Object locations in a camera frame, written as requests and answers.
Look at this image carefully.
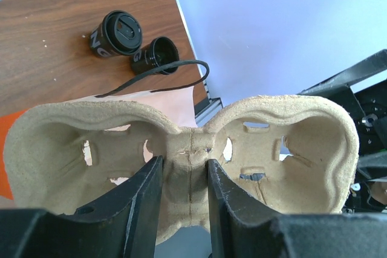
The black coffee cup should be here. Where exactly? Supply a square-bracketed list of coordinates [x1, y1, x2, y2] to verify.
[129, 36, 180, 75]
[89, 25, 119, 58]

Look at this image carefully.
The black lid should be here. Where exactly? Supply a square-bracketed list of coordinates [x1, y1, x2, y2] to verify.
[102, 10, 143, 56]

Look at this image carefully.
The orange paper bag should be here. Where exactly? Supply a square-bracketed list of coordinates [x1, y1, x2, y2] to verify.
[1, 87, 197, 201]

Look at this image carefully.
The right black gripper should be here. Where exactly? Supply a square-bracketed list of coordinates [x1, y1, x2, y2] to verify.
[301, 50, 386, 213]

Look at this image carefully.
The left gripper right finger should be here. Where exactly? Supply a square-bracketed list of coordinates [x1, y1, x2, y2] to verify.
[207, 159, 386, 257]

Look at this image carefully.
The cardboard cup carrier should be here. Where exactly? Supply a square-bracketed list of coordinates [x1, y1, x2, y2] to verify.
[3, 95, 359, 243]

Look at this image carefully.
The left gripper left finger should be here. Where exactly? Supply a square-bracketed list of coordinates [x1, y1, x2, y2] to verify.
[1, 156, 163, 257]

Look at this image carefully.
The aluminium frame rail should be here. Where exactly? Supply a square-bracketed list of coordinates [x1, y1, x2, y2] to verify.
[194, 81, 223, 121]

